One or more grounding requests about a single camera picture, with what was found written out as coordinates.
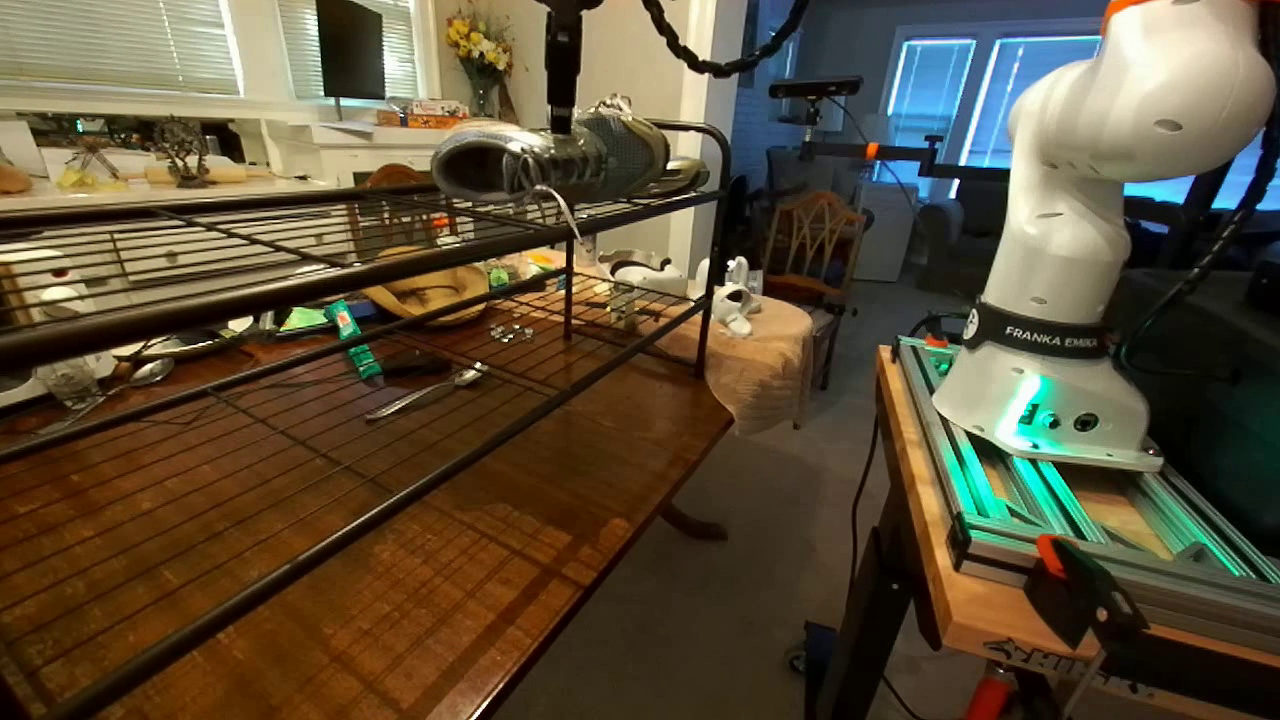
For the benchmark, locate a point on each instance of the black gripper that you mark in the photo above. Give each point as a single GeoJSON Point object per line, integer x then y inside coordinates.
{"type": "Point", "coordinates": [564, 26]}

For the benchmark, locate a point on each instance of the black boom arm orange joint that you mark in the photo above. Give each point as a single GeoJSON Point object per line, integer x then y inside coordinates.
{"type": "Point", "coordinates": [893, 149]}

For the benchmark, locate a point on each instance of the black metal shoe rack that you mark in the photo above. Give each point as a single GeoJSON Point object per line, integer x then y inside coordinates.
{"type": "Point", "coordinates": [569, 285]}

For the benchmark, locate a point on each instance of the yellow flower bouquet vase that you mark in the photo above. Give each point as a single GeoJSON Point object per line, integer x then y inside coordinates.
{"type": "Point", "coordinates": [476, 45]}

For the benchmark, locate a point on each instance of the black flat monitor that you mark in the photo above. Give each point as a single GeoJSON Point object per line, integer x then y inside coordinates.
{"type": "Point", "coordinates": [348, 45]}

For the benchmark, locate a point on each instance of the white ceramic figurine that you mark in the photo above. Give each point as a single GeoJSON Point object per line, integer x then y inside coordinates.
{"type": "Point", "coordinates": [739, 293]}

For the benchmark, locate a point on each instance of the wooden chair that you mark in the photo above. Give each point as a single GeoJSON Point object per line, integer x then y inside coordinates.
{"type": "Point", "coordinates": [811, 243]}

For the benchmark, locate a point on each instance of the silver metal spoon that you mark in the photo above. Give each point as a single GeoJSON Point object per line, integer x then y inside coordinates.
{"type": "Point", "coordinates": [465, 379]}

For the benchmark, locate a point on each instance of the green toothbrush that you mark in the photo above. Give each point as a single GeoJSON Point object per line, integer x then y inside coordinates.
{"type": "Point", "coordinates": [353, 347]}

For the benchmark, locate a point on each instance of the beige cloth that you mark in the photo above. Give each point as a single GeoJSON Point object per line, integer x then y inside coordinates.
{"type": "Point", "coordinates": [763, 363]}

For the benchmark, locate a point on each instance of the green cloth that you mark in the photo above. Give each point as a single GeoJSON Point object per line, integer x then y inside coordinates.
{"type": "Point", "coordinates": [303, 322]}

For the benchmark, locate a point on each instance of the white window blind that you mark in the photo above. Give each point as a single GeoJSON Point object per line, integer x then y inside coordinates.
{"type": "Point", "coordinates": [121, 41]}

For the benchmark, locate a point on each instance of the wooden workbench board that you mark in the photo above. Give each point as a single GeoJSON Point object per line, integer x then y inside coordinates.
{"type": "Point", "coordinates": [935, 535]}

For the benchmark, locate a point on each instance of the black workbench leg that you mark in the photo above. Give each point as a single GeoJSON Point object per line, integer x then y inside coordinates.
{"type": "Point", "coordinates": [867, 625]}

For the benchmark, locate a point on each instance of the black orange clamp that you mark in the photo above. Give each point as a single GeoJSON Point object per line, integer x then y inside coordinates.
{"type": "Point", "coordinates": [1085, 594]}

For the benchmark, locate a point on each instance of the black camera bar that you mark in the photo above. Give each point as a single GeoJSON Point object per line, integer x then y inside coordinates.
{"type": "Point", "coordinates": [812, 87]}

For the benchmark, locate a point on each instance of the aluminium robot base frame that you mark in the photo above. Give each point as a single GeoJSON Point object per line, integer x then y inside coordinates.
{"type": "Point", "coordinates": [1025, 503]}

